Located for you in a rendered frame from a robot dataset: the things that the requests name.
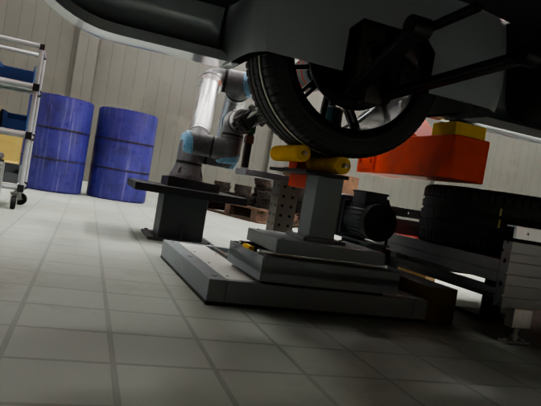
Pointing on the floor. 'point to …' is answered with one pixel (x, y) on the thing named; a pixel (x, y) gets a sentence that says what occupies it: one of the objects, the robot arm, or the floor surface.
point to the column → (282, 207)
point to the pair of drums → (78, 152)
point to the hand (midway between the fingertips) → (265, 113)
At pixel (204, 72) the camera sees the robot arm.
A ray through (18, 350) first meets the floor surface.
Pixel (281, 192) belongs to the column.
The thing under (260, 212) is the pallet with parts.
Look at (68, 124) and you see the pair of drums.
